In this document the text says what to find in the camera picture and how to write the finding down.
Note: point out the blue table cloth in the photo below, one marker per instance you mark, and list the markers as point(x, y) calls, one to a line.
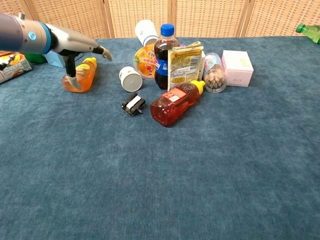
point(160, 175)

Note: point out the yellow-green seasoning sachet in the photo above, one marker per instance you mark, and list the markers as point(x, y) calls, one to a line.
point(185, 65)

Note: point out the white paper cup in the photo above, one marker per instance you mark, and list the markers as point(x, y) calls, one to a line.
point(146, 31)

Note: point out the orange jelly cup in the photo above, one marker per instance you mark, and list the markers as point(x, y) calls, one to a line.
point(143, 62)

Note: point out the honey bottle red label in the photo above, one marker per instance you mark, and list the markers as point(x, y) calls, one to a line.
point(175, 105)

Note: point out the light blue cardboard box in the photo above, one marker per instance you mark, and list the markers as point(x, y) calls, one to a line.
point(55, 60)

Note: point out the honey bottle yellow label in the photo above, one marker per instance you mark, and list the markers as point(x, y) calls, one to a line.
point(87, 75)

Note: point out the white orange drink carton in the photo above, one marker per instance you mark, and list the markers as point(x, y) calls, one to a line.
point(12, 67)

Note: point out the clear biscuit stick canister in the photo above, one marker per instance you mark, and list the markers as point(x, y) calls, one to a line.
point(215, 75)

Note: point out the cola bottle blue cap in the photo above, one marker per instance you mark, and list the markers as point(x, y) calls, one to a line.
point(163, 50)

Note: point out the small white plastic jar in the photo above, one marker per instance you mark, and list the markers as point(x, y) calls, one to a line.
point(131, 81)

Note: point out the green soda bottle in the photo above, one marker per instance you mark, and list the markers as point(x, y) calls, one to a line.
point(311, 31)

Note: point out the pink and white box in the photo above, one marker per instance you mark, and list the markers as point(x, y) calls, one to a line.
point(237, 67)

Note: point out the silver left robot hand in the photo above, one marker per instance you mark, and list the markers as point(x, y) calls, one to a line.
point(72, 40)

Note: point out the small black white clip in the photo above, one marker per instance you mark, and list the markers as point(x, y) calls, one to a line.
point(132, 103)

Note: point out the silver-blue left robot arm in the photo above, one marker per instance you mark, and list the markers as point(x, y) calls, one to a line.
point(17, 32)

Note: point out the dark green container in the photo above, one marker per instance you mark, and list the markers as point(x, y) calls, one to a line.
point(35, 58)

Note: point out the small purple box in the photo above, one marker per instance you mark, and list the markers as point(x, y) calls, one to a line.
point(183, 45)

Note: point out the bamboo folding screen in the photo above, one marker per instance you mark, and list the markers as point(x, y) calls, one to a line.
point(212, 17)

